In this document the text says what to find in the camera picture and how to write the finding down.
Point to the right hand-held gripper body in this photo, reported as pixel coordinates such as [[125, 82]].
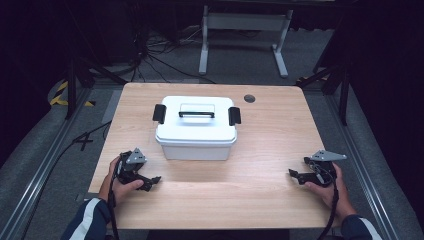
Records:
[[321, 173]]

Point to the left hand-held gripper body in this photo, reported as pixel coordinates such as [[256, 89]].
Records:
[[128, 166]]

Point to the white plastic storage box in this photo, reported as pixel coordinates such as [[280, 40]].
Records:
[[196, 152]]

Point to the black box latch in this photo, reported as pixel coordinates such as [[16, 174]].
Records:
[[234, 116], [159, 113]]

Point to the white box lid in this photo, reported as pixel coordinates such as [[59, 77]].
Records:
[[196, 131]]

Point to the person's right hand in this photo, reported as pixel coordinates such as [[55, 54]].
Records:
[[333, 196]]

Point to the person's left hand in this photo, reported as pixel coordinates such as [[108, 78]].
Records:
[[118, 191]]

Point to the black tripod stand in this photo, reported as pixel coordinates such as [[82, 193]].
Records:
[[71, 90], [344, 96]]

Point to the grey table grommet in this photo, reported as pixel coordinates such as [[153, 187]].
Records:
[[249, 98]]

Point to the yellow black floor tape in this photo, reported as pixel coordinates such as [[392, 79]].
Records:
[[60, 95]]

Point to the grey metal floor rail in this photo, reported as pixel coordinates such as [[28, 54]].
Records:
[[366, 173], [43, 166]]

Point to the white metal desk frame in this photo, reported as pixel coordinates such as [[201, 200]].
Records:
[[245, 21]]

